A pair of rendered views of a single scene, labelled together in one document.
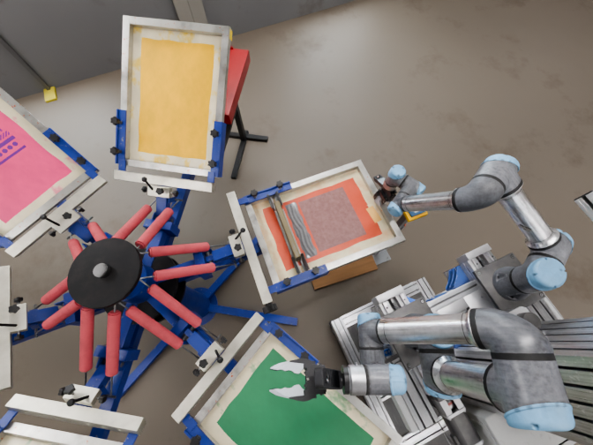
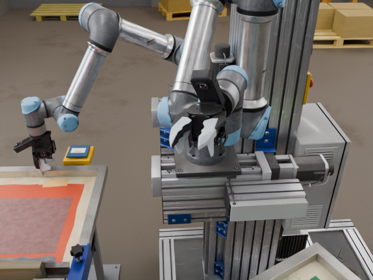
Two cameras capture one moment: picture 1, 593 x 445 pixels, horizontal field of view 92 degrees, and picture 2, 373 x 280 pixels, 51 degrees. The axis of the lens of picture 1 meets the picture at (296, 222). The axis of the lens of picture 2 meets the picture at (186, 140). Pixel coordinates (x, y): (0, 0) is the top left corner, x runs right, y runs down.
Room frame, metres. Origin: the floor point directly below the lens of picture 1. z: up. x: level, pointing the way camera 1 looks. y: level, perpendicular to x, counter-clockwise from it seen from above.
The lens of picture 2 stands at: (-0.30, 0.63, 2.06)
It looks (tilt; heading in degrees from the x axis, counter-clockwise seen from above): 32 degrees down; 290
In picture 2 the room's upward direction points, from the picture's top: straight up
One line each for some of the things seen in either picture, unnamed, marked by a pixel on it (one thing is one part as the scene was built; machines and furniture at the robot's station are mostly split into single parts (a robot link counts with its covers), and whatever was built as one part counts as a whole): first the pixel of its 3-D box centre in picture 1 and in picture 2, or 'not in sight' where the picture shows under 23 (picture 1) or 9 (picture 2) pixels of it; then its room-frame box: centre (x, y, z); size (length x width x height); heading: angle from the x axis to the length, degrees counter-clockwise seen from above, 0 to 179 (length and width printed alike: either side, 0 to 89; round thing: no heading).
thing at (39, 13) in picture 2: not in sight; (67, 11); (4.53, -5.96, 0.06); 1.24 x 0.88 x 0.11; 24
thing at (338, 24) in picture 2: not in sight; (332, 24); (-0.34, -6.11, 0.24); 1.29 x 0.88 x 0.48; 24
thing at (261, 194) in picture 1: (267, 194); not in sight; (0.84, 0.17, 0.98); 0.30 x 0.05 x 0.07; 111
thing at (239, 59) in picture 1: (208, 82); not in sight; (1.69, 0.62, 1.06); 0.61 x 0.46 x 0.12; 171
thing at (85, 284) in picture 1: (166, 294); not in sight; (0.28, 0.83, 0.67); 0.40 x 0.40 x 1.35
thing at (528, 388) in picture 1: (474, 379); (251, 58); (-0.10, -0.50, 1.63); 0.15 x 0.12 x 0.55; 0
